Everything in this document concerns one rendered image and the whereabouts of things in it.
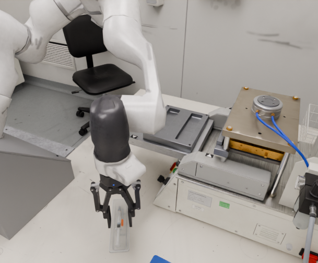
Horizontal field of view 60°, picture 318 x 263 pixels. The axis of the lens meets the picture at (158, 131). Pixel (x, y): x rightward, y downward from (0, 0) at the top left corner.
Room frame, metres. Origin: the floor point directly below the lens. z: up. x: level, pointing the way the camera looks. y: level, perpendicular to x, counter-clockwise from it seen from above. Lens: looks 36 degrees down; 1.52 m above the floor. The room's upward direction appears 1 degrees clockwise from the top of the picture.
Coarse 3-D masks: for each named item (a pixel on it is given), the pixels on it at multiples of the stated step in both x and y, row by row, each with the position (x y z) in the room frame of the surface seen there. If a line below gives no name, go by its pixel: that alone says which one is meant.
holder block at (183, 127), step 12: (168, 108) 0.86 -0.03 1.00; (180, 108) 0.86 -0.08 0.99; (168, 120) 0.81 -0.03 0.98; (180, 120) 0.79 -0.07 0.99; (192, 120) 0.81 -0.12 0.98; (204, 120) 0.79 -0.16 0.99; (168, 132) 0.71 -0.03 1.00; (180, 132) 0.73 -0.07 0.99; (192, 132) 0.74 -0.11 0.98; (168, 144) 0.67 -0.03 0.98; (180, 144) 0.65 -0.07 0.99; (192, 144) 0.65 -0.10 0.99
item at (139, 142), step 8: (208, 120) 0.83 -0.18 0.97; (208, 128) 0.77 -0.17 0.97; (200, 136) 0.73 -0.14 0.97; (136, 144) 0.71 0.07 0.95; (144, 144) 0.69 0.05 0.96; (152, 144) 0.68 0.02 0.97; (160, 144) 0.68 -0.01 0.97; (200, 144) 0.69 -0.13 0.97; (160, 152) 0.67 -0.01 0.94; (168, 152) 0.66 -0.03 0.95; (176, 152) 0.65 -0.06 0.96; (184, 152) 0.64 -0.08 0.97; (192, 152) 0.64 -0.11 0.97
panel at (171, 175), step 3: (177, 168) 0.64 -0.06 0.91; (171, 171) 0.74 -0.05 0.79; (177, 171) 0.61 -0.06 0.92; (171, 174) 0.69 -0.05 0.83; (174, 174) 0.62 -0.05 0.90; (171, 177) 0.63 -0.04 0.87; (168, 180) 0.64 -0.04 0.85; (168, 183) 0.61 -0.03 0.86; (162, 186) 0.67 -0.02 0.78; (165, 186) 0.62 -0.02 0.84; (162, 189) 0.62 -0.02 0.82; (159, 192) 0.64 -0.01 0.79
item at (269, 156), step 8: (232, 144) 0.59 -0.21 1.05; (240, 144) 0.58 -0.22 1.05; (248, 144) 0.58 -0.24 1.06; (240, 152) 0.58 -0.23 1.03; (248, 152) 0.58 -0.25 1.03; (256, 152) 0.56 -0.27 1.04; (264, 152) 0.56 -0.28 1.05; (272, 152) 0.55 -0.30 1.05; (280, 152) 0.55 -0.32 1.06; (264, 160) 0.56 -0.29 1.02; (272, 160) 0.55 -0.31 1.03; (280, 160) 0.54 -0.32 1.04
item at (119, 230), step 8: (120, 200) 0.58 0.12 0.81; (112, 208) 0.55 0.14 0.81; (120, 208) 0.55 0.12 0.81; (112, 216) 0.52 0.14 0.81; (120, 216) 0.52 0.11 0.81; (112, 224) 0.49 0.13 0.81; (120, 224) 0.49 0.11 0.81; (128, 224) 0.49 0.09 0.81; (112, 232) 0.47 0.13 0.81; (120, 232) 0.47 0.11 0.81; (128, 232) 0.47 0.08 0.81; (112, 240) 0.44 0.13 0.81; (120, 240) 0.44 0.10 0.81; (128, 240) 0.44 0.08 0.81; (112, 248) 0.42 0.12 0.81; (120, 248) 0.42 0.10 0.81
